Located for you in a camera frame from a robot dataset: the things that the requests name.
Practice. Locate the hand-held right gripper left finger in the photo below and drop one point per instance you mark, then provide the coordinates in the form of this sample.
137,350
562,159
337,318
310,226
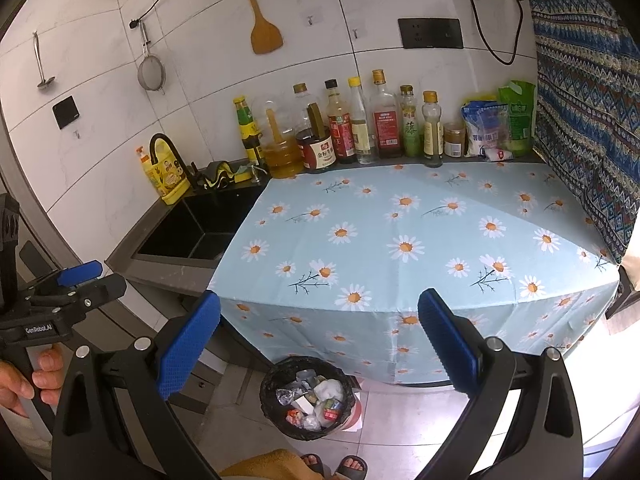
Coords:
190,345

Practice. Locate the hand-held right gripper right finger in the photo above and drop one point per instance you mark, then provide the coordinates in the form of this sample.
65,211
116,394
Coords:
447,345

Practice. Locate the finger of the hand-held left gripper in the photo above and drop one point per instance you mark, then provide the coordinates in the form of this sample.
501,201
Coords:
100,290
80,271

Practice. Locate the silver foil wrapper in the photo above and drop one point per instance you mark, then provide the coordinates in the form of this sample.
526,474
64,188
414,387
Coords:
287,394

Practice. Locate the black lined waste bin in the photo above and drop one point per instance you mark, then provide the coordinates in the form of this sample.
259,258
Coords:
272,420

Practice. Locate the red white wrapper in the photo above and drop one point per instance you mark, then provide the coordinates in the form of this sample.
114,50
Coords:
295,416

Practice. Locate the colourful snack wrapper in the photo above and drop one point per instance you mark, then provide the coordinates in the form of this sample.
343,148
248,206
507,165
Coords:
331,408

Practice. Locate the white plastic bag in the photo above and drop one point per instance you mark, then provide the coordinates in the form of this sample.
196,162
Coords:
313,422

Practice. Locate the cream sleeved left forearm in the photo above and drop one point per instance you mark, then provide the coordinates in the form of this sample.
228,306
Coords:
25,440

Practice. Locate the person's left hand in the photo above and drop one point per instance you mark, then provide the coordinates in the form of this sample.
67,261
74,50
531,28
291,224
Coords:
12,385

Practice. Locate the black kitchen sink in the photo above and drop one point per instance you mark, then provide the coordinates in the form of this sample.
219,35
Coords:
200,225

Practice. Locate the daisy print tablecloth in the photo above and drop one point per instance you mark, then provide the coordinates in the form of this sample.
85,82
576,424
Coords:
425,220

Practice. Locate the yellow dish soap bottle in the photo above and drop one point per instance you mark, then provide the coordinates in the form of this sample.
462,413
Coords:
165,175

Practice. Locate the yellow fleece pants leg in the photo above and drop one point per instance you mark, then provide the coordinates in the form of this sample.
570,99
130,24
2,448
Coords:
270,466

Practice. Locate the black faucet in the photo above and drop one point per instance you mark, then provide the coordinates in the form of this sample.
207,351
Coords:
172,147

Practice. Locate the person's foot in slipper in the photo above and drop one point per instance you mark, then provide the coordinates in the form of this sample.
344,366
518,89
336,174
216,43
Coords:
352,467
312,462

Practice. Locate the yellow black cleaning rag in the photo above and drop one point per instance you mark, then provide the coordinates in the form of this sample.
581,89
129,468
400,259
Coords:
220,172

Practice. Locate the yellow green sponge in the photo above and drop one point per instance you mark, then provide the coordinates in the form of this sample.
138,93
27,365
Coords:
244,173

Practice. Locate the metal soap pump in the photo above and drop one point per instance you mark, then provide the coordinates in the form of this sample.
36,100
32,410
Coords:
256,170

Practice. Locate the metal ladle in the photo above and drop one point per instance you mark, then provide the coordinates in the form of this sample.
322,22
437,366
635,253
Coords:
42,67

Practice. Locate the small white red packet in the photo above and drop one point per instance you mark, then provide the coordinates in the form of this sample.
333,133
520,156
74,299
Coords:
498,154

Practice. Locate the small glass jar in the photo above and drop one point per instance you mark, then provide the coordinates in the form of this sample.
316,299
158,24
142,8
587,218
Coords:
454,142

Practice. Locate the clear cooking oil jug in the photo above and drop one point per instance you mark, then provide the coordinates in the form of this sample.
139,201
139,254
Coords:
281,157

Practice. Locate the metal mesh strainer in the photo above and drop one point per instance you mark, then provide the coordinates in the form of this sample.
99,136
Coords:
150,72

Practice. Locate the small yellow cap oil bottle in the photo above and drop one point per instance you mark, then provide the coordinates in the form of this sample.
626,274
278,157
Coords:
432,135

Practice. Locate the green label sauce bottle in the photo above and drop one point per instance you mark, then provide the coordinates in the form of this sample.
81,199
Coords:
248,132

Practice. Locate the blue white seasoning bag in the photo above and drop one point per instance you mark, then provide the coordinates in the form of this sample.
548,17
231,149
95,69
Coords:
481,130

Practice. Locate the green seasoning oil bottle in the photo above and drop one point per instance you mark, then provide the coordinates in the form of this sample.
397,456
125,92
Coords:
410,130

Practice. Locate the clear bottle red label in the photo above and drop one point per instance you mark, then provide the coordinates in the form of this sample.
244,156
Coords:
386,125

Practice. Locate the clear bottle yellow cap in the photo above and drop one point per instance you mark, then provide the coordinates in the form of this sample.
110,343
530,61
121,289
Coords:
361,132

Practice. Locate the dark soy sauce jug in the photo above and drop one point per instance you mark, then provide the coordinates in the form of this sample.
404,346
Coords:
316,152

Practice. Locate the green seasoning bag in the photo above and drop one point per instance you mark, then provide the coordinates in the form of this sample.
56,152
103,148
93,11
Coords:
520,115

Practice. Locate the blue patterned cloth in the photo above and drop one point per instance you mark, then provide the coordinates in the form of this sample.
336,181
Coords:
585,110

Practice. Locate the wooden spatula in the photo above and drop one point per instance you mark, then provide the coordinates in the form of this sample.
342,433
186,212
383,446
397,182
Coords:
262,30

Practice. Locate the black wall switch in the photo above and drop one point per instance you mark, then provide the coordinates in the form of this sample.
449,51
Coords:
66,111

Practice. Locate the black wall socket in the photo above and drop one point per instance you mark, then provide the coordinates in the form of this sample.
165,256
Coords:
430,33

